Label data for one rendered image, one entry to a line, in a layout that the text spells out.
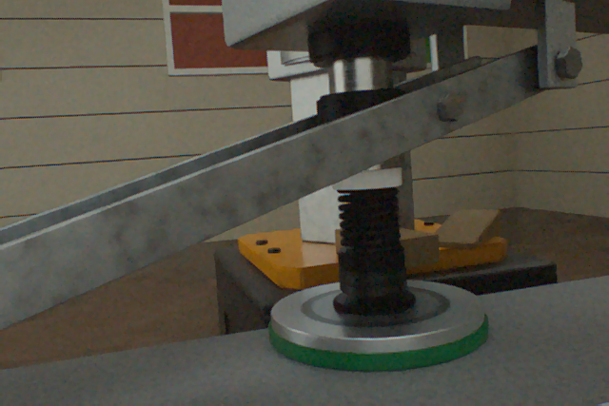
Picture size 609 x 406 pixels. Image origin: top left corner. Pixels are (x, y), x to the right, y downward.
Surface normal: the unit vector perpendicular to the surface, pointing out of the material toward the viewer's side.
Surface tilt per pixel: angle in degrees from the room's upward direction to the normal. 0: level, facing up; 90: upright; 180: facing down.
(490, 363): 0
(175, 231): 90
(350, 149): 90
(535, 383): 0
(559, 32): 90
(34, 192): 90
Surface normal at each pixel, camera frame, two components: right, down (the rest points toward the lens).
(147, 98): 0.30, 0.04
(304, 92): -0.69, 0.09
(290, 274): -0.47, 0.09
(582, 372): -0.07, -1.00
